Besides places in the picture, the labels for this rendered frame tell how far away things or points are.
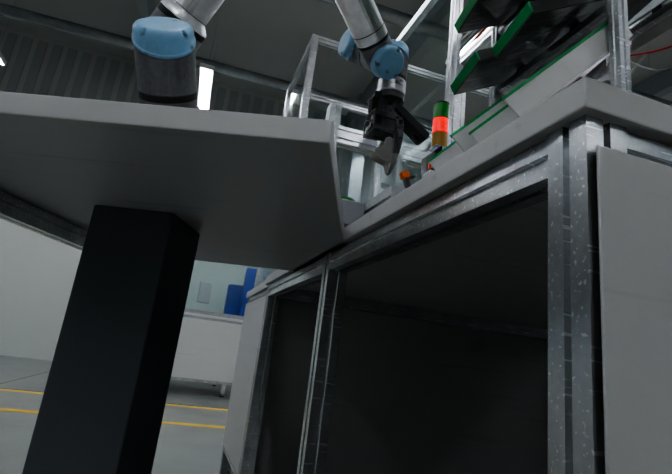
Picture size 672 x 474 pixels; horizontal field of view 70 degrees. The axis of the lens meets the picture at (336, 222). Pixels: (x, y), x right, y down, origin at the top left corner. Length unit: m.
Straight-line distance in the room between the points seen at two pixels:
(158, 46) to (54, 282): 8.42
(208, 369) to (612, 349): 5.73
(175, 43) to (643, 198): 0.83
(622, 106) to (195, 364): 5.74
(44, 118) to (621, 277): 0.62
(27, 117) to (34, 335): 8.69
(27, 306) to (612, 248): 9.18
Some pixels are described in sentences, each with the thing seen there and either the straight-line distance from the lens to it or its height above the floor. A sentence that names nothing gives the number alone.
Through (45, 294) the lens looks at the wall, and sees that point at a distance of 9.33.
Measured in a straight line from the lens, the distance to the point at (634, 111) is 0.50.
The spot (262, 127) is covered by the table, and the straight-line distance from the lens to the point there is 0.56.
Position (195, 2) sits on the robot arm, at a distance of 1.17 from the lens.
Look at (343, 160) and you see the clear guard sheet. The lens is 2.68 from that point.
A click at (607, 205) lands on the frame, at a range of 0.45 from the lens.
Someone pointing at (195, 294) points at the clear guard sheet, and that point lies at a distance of 6.06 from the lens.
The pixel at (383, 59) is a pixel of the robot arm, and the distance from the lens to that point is 1.13.
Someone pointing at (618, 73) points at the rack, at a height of 1.08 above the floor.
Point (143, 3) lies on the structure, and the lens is 8.26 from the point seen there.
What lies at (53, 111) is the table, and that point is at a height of 0.84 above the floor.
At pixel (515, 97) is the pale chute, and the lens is 0.82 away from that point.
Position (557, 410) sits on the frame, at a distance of 0.44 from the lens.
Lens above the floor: 0.60
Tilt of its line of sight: 16 degrees up
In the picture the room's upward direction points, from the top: 7 degrees clockwise
